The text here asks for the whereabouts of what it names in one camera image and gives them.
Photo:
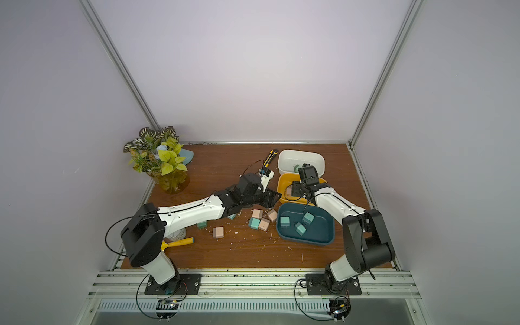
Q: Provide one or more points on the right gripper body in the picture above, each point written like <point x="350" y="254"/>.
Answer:
<point x="299" y="189"/>

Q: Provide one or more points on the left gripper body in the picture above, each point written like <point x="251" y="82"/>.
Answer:
<point x="264" y="199"/>

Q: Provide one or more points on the teal plug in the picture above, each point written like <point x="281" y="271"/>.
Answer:
<point x="300" y="229"/>
<point x="285" y="221"/>
<point x="308" y="218"/>
<point x="254" y="223"/>

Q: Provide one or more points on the teal plug bottom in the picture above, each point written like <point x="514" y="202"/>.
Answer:
<point x="300" y="229"/>

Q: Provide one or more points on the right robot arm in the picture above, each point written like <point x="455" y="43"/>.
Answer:
<point x="366" y="241"/>

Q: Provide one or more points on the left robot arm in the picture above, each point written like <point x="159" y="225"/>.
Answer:
<point x="144" y="233"/>

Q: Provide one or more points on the yellow storage box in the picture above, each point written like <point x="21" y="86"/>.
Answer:
<point x="284" y="189"/>

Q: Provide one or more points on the white storage box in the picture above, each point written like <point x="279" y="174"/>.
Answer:
<point x="289" y="158"/>

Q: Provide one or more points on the dark teal storage box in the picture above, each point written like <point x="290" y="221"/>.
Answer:
<point x="320" y="233"/>

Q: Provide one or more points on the pink plug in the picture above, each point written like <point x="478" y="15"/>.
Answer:
<point x="257" y="214"/>
<point x="264" y="225"/>
<point x="272" y="215"/>
<point x="218" y="232"/>

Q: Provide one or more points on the pink plug right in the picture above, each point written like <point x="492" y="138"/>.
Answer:
<point x="272" y="215"/>

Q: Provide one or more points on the pink plug lower centre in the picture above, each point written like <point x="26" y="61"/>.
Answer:
<point x="264" y="225"/>

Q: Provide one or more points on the pink plug bottom left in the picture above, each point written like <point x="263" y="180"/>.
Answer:
<point x="218" y="232"/>

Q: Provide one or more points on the light blue oval object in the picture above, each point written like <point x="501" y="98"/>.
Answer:
<point x="188" y="155"/>

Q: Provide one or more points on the metal can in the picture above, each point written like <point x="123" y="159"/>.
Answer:
<point x="177" y="235"/>

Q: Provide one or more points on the yellow toy shovel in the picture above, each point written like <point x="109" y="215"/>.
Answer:
<point x="183" y="242"/>

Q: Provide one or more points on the artificial plant in amber vase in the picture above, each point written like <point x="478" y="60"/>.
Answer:
<point x="157" y="153"/>

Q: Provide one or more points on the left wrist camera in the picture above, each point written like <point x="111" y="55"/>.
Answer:
<point x="266" y="176"/>

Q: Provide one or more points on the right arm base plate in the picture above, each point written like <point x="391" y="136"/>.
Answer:
<point x="325" y="284"/>

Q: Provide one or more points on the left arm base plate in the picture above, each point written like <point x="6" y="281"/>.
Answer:
<point x="181" y="284"/>

